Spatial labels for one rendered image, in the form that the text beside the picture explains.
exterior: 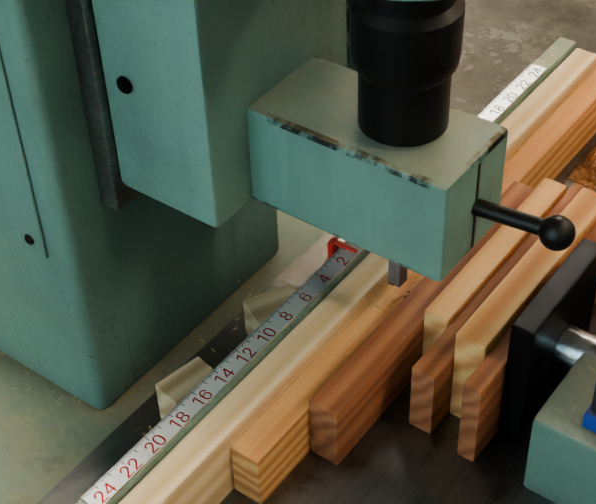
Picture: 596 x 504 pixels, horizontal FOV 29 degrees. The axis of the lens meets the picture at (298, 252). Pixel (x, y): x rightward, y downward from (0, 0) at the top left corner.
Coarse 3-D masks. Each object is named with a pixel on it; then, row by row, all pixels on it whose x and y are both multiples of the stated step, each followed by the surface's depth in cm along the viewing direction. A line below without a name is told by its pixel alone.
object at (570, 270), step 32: (576, 256) 69; (544, 288) 67; (576, 288) 68; (544, 320) 65; (576, 320) 70; (512, 352) 66; (544, 352) 67; (576, 352) 68; (512, 384) 68; (544, 384) 70; (512, 416) 69
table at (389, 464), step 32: (576, 160) 91; (384, 416) 72; (448, 416) 72; (352, 448) 71; (384, 448) 71; (416, 448) 71; (448, 448) 71; (512, 448) 70; (288, 480) 69; (320, 480) 69; (352, 480) 69; (384, 480) 69; (416, 480) 69; (448, 480) 69; (480, 480) 69; (512, 480) 69
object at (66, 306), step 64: (0, 0) 64; (64, 0) 66; (0, 64) 67; (64, 64) 68; (0, 128) 71; (64, 128) 70; (0, 192) 75; (64, 192) 73; (0, 256) 81; (64, 256) 76; (128, 256) 81; (192, 256) 87; (256, 256) 95; (0, 320) 87; (64, 320) 81; (128, 320) 84; (192, 320) 91; (64, 384) 87; (128, 384) 87
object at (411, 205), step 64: (320, 64) 71; (256, 128) 69; (320, 128) 66; (448, 128) 66; (256, 192) 72; (320, 192) 68; (384, 192) 65; (448, 192) 62; (384, 256) 68; (448, 256) 66
